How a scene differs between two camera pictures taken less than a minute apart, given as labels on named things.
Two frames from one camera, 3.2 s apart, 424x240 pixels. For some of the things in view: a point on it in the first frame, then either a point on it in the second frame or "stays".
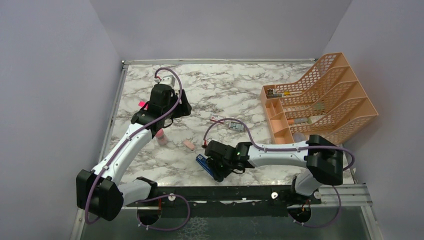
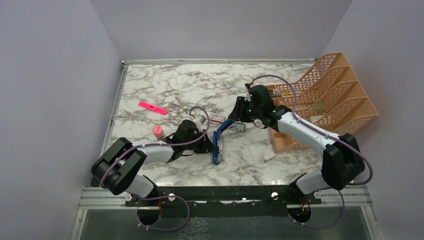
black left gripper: x=183 y=109 to x=206 y=146
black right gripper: x=219 y=174 to x=237 y=115
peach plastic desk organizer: x=328 y=101 stays
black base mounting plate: x=187 y=202 stays
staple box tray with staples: x=236 y=125 stays
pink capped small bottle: x=161 y=138 stays
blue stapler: x=202 y=160 to x=218 y=156
